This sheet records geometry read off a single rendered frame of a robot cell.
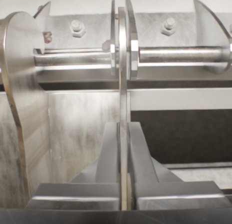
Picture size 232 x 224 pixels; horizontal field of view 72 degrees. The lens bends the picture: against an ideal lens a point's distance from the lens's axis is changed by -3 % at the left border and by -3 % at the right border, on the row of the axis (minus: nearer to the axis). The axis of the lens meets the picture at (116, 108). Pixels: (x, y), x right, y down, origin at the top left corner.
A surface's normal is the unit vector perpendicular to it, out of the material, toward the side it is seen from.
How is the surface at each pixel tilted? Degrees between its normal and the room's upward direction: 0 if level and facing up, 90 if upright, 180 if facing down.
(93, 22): 29
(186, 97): 0
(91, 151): 13
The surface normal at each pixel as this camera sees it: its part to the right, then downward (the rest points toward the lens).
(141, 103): -0.01, 0.30
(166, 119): -0.02, -0.13
